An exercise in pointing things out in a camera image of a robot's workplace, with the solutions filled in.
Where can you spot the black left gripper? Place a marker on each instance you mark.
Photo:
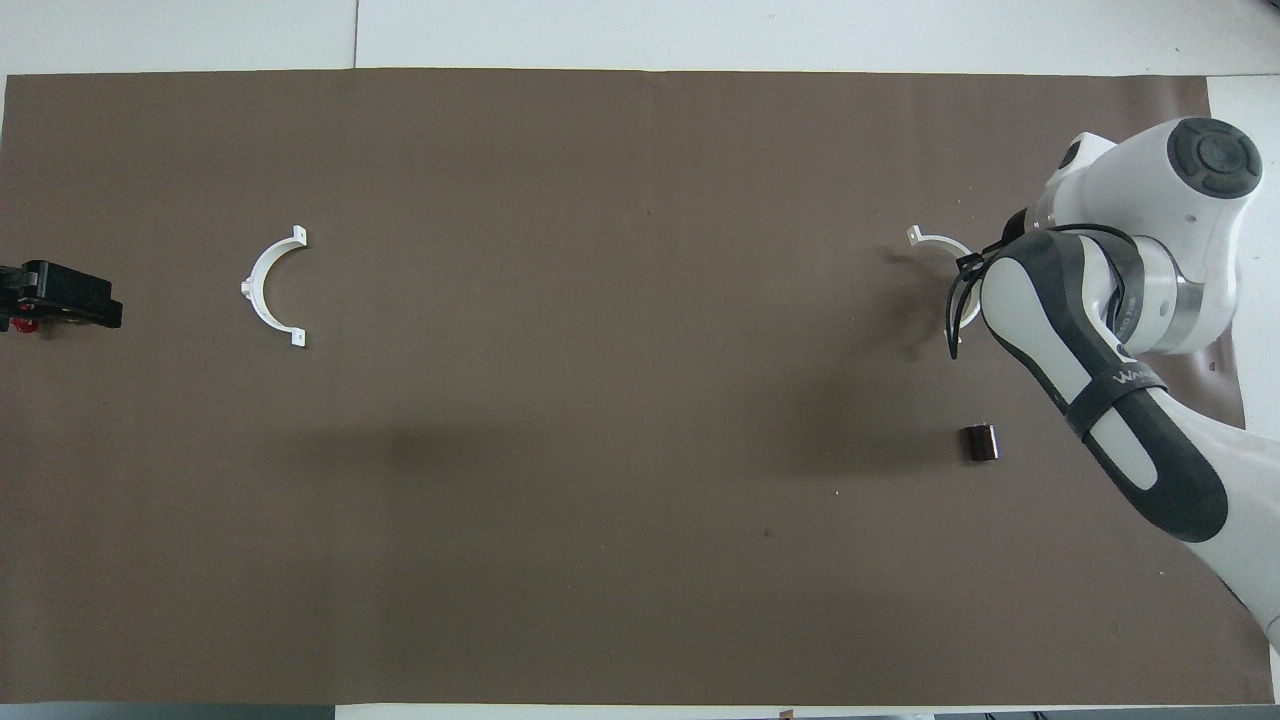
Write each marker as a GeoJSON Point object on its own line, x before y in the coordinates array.
{"type": "Point", "coordinates": [65, 290]}

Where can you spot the white half pipe clamp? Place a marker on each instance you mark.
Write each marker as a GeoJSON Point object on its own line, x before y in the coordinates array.
{"type": "Point", "coordinates": [935, 240]}
{"type": "Point", "coordinates": [254, 300]}

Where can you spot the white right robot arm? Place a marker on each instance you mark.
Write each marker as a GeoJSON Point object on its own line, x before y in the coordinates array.
{"type": "Point", "coordinates": [1200, 240]}

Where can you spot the brown paper table mat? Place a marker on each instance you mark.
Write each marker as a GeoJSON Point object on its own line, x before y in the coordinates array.
{"type": "Point", "coordinates": [560, 560]}

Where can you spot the dark brown small block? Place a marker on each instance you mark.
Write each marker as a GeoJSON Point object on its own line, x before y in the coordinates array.
{"type": "Point", "coordinates": [980, 443]}

